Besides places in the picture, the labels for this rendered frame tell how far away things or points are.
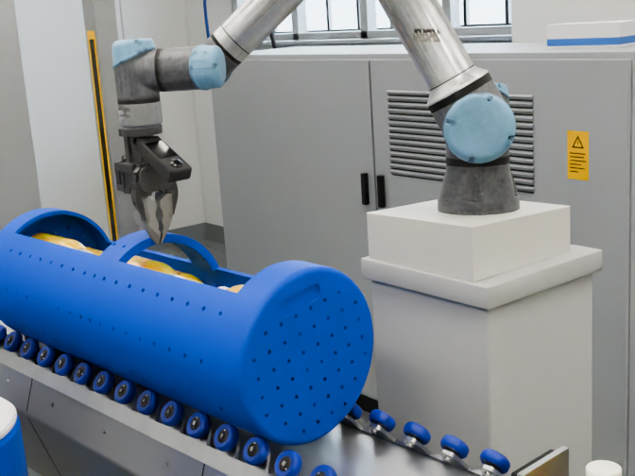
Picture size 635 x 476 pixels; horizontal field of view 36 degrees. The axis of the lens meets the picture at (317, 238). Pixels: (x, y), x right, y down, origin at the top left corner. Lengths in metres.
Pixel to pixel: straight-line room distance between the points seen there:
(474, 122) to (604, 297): 1.49
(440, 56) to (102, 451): 0.94
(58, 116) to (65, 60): 0.36
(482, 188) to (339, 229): 2.09
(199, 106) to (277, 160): 2.92
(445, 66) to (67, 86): 5.07
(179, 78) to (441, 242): 0.53
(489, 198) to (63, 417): 0.93
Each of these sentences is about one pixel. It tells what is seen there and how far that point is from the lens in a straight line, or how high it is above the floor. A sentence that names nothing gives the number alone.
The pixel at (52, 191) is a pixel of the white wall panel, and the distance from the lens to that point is 6.53.
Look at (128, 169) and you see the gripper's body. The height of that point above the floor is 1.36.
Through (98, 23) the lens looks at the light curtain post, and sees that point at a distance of 2.45.
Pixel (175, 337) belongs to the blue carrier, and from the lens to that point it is 1.55.
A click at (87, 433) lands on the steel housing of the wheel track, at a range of 1.92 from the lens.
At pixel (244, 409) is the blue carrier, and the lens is 1.46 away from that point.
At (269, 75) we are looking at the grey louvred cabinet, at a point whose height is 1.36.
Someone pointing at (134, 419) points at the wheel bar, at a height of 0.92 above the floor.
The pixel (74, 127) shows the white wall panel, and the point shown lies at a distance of 6.56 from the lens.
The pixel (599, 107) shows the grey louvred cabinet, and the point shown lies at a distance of 2.90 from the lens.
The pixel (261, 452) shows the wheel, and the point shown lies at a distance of 1.51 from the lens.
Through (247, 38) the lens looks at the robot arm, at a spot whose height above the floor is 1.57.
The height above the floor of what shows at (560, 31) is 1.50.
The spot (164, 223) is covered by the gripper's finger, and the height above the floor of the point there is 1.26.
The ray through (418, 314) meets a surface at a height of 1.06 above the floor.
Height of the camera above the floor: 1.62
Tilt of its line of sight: 13 degrees down
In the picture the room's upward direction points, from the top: 4 degrees counter-clockwise
